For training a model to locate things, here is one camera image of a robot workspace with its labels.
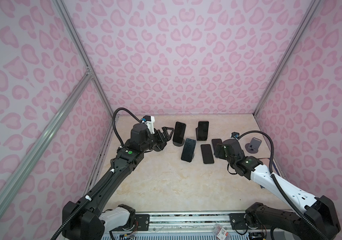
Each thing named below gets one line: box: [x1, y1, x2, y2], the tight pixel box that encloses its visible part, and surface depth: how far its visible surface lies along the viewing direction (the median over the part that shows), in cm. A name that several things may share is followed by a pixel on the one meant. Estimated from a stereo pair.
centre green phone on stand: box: [181, 138, 197, 163], surface depth 94 cm
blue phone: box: [200, 144, 215, 164], surface depth 97 cm
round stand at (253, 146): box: [245, 137, 262, 154], surface depth 98 cm
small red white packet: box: [213, 223, 231, 240], surface depth 70 cm
